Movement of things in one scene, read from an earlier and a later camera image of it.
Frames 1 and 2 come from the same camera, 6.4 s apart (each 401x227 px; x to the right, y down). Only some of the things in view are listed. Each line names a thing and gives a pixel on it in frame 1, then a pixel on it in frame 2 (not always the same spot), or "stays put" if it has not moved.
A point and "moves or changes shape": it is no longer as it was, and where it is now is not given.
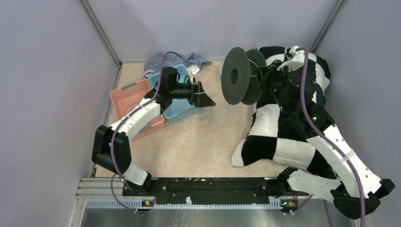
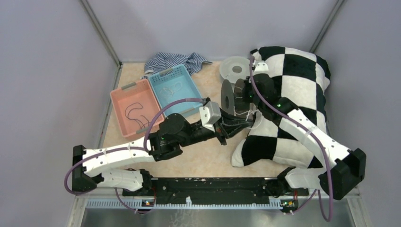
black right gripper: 272,71 → 247,84
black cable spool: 239,75 moves or changes shape
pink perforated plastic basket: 124,99 stays put
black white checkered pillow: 274,137 stays put
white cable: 201,115 → 249,111
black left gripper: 199,100 → 229,124
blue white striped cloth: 153,63 stays put
